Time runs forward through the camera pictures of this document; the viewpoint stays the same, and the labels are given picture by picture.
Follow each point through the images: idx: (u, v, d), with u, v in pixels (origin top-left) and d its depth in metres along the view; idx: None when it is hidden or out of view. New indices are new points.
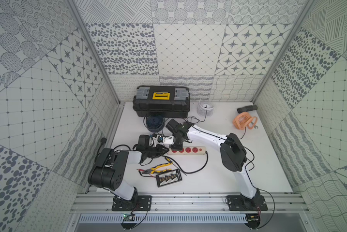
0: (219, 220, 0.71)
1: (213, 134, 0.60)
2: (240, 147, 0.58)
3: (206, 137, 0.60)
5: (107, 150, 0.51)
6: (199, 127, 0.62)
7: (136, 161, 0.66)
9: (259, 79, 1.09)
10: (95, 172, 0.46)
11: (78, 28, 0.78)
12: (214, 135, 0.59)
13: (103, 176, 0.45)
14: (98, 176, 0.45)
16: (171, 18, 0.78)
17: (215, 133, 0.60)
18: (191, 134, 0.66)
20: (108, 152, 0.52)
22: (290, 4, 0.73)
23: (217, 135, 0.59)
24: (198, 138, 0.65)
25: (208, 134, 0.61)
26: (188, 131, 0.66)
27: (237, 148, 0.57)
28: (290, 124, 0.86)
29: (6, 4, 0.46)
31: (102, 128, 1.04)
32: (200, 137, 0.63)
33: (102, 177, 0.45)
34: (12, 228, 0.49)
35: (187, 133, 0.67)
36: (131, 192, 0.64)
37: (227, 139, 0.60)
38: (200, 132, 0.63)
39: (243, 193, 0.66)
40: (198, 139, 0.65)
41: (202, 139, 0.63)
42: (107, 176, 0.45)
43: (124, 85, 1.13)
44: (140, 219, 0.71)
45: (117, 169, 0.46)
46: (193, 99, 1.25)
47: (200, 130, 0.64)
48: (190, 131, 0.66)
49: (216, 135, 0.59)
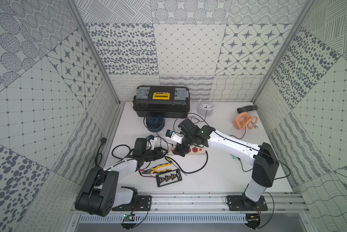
0: (219, 220, 0.71)
1: (241, 143, 0.51)
2: (274, 159, 0.49)
3: (233, 147, 0.51)
5: (95, 171, 0.45)
6: (222, 134, 0.56)
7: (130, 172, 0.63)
9: (259, 79, 1.09)
10: (82, 197, 0.42)
11: (78, 28, 0.78)
12: (244, 144, 0.50)
13: (91, 202, 0.41)
14: (85, 202, 0.41)
16: (171, 18, 0.78)
17: (244, 141, 0.51)
18: (214, 140, 0.56)
20: (96, 174, 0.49)
22: (290, 4, 0.73)
23: (247, 144, 0.50)
24: (220, 146, 0.56)
25: (235, 142, 0.51)
26: (211, 137, 0.56)
27: (271, 159, 0.50)
28: (290, 124, 0.86)
29: (6, 4, 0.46)
31: (102, 128, 1.04)
32: (224, 146, 0.54)
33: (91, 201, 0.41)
34: (12, 228, 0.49)
35: (207, 138, 0.57)
36: (131, 195, 0.64)
37: (260, 150, 0.51)
38: (224, 139, 0.54)
39: (248, 195, 0.64)
40: (220, 147, 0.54)
41: (225, 148, 0.55)
42: (96, 201, 0.41)
43: (124, 85, 1.13)
44: (140, 220, 0.71)
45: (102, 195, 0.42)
46: (193, 99, 1.25)
47: (224, 137, 0.54)
48: (212, 138, 0.56)
49: (246, 145, 0.50)
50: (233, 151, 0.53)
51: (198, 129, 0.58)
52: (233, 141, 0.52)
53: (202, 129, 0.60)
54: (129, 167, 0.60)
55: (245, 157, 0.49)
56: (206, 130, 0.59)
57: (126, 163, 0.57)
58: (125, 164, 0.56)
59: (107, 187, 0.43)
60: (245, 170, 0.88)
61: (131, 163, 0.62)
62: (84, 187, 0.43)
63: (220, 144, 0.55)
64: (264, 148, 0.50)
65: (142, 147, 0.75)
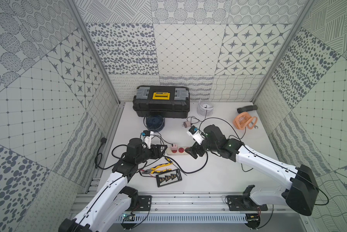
0: (219, 220, 0.71)
1: (275, 163, 0.47)
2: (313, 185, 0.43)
3: (264, 165, 0.48)
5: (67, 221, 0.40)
6: (253, 150, 0.53)
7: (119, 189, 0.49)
9: (259, 79, 1.09)
10: None
11: (78, 28, 0.78)
12: (278, 165, 0.46)
13: None
14: None
16: (171, 18, 0.78)
17: (278, 162, 0.47)
18: (243, 156, 0.53)
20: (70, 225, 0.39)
22: (290, 4, 0.73)
23: (281, 165, 0.46)
24: (249, 163, 0.52)
25: (268, 162, 0.48)
26: (240, 152, 0.53)
27: (310, 185, 0.44)
28: (290, 124, 0.86)
29: (6, 4, 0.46)
31: (102, 128, 1.04)
32: (254, 163, 0.51)
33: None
34: (12, 228, 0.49)
35: (237, 153, 0.54)
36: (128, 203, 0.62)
37: (297, 173, 0.47)
38: (255, 156, 0.50)
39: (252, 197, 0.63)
40: (248, 163, 0.53)
41: (254, 165, 0.51)
42: None
43: (124, 85, 1.13)
44: (141, 220, 0.71)
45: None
46: (193, 99, 1.25)
47: (255, 154, 0.51)
48: (241, 153, 0.53)
49: (281, 166, 0.46)
50: (264, 169, 0.49)
51: (226, 141, 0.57)
52: (265, 159, 0.49)
53: (230, 142, 0.58)
54: (113, 193, 0.49)
55: (279, 178, 0.45)
56: (234, 144, 0.56)
57: (108, 192, 0.48)
58: (105, 197, 0.46)
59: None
60: (244, 170, 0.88)
61: (116, 186, 0.50)
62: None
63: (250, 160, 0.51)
64: (301, 172, 0.45)
65: (137, 150, 0.63)
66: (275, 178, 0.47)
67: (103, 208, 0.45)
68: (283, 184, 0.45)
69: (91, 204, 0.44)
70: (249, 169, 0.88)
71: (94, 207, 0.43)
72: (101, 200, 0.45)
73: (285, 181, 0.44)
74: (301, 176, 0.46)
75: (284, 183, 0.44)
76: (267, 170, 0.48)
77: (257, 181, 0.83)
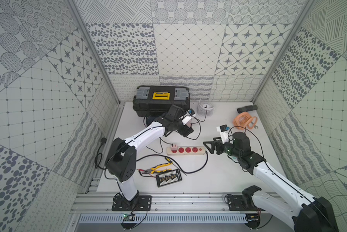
0: (219, 220, 0.71)
1: (292, 185, 0.47)
2: (331, 224, 0.40)
3: (279, 184, 0.48)
5: (119, 139, 0.49)
6: (273, 168, 0.53)
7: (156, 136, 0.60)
9: (259, 79, 1.09)
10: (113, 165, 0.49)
11: (78, 28, 0.78)
12: (294, 188, 0.46)
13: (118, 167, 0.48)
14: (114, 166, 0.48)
16: (171, 18, 0.78)
17: (295, 185, 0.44)
18: (260, 170, 0.54)
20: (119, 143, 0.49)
22: (290, 4, 0.73)
23: (298, 190, 0.45)
24: (265, 179, 0.53)
25: (285, 182, 0.48)
26: (259, 166, 0.55)
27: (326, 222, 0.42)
28: (290, 124, 0.86)
29: (6, 4, 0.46)
31: (102, 128, 1.04)
32: (270, 181, 0.51)
33: (115, 166, 0.48)
34: (12, 228, 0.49)
35: (255, 167, 0.56)
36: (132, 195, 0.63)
37: (313, 203, 0.43)
38: (273, 174, 0.51)
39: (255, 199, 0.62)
40: (265, 180, 0.54)
41: (270, 183, 0.51)
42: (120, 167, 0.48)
43: (124, 85, 1.13)
44: (140, 219, 0.71)
45: (122, 164, 0.47)
46: (193, 99, 1.25)
47: (273, 172, 0.52)
48: (260, 167, 0.55)
49: (297, 190, 0.45)
50: (279, 190, 0.49)
51: (248, 152, 0.64)
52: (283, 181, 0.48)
53: (251, 155, 0.60)
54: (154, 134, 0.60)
55: (292, 201, 0.44)
56: (256, 158, 0.58)
57: (149, 132, 0.56)
58: (148, 134, 0.56)
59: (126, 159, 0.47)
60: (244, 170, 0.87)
61: (157, 130, 0.61)
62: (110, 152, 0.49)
63: (266, 176, 0.52)
64: (318, 203, 0.43)
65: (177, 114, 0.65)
66: (287, 200, 0.46)
67: (144, 142, 0.55)
68: (294, 209, 0.44)
69: (137, 136, 0.53)
70: None
71: (139, 137, 0.52)
72: (144, 135, 0.54)
73: (296, 205, 0.43)
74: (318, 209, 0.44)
75: (296, 209, 0.43)
76: (281, 191, 0.47)
77: (256, 181, 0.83)
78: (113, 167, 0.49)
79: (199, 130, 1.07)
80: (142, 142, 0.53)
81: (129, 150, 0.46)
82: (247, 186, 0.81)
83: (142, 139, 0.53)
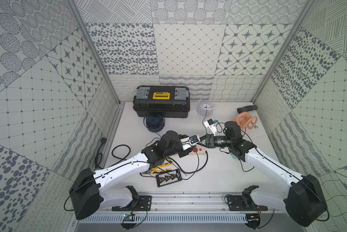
0: (219, 220, 0.71)
1: (282, 167, 0.48)
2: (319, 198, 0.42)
3: (271, 167, 0.49)
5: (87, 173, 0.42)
6: (263, 152, 0.55)
7: (138, 172, 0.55)
9: (259, 79, 1.09)
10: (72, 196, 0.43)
11: (78, 28, 0.78)
12: (283, 170, 0.47)
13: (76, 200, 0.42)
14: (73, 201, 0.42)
16: (171, 18, 0.78)
17: (285, 168, 0.47)
18: (251, 156, 0.55)
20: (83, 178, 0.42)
22: (290, 4, 0.73)
23: (287, 170, 0.46)
24: (257, 164, 0.54)
25: (275, 166, 0.49)
26: (248, 152, 0.56)
27: (315, 197, 0.43)
28: (290, 124, 0.86)
29: (6, 4, 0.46)
31: (102, 129, 1.04)
32: (261, 164, 0.52)
33: (74, 200, 0.42)
34: (12, 228, 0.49)
35: (246, 153, 0.57)
36: (126, 201, 0.61)
37: (301, 180, 0.44)
38: (263, 158, 0.52)
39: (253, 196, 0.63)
40: (257, 165, 0.54)
41: (262, 166, 0.52)
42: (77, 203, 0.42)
43: (124, 85, 1.13)
44: (140, 220, 0.71)
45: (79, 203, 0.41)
46: (193, 99, 1.25)
47: (263, 156, 0.53)
48: (250, 153, 0.56)
49: (287, 170, 0.46)
50: (270, 172, 0.50)
51: (241, 140, 0.66)
52: (274, 163, 0.50)
53: (244, 143, 0.61)
54: (132, 170, 0.50)
55: (282, 182, 0.45)
56: (247, 145, 0.59)
57: (126, 167, 0.48)
58: (122, 170, 0.47)
59: (83, 197, 0.40)
60: (244, 170, 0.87)
61: (134, 167, 0.50)
62: (74, 183, 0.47)
63: (257, 161, 0.53)
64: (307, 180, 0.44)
65: (170, 144, 0.59)
66: (279, 181, 0.47)
67: (116, 179, 0.45)
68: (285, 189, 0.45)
69: (109, 170, 0.45)
70: (249, 169, 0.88)
71: (111, 173, 0.45)
72: (117, 171, 0.46)
73: (286, 184, 0.44)
74: (307, 186, 0.45)
75: (286, 188, 0.44)
76: (272, 173, 0.49)
77: (257, 182, 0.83)
78: (73, 202, 0.42)
79: (199, 130, 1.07)
80: (110, 179, 0.43)
81: (93, 189, 0.39)
82: (247, 186, 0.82)
83: (113, 177, 0.44)
